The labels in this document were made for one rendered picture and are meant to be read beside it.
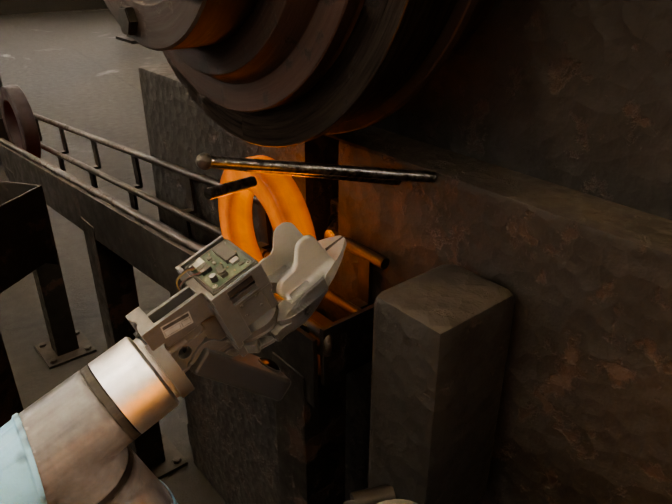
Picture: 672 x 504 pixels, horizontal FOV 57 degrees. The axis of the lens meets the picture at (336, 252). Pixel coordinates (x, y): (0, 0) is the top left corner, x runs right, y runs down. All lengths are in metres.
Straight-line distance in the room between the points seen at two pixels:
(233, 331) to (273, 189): 0.17
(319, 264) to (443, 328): 0.16
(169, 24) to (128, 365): 0.27
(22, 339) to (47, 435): 1.53
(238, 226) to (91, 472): 0.34
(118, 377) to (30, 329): 1.57
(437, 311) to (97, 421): 0.28
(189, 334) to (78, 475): 0.14
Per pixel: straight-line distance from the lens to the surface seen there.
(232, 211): 0.75
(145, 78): 1.07
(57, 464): 0.54
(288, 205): 0.64
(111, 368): 0.54
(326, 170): 0.53
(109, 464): 0.57
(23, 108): 1.61
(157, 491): 0.61
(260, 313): 0.57
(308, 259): 0.58
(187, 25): 0.50
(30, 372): 1.91
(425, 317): 0.49
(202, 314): 0.54
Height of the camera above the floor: 1.06
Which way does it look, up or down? 27 degrees down
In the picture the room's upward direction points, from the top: straight up
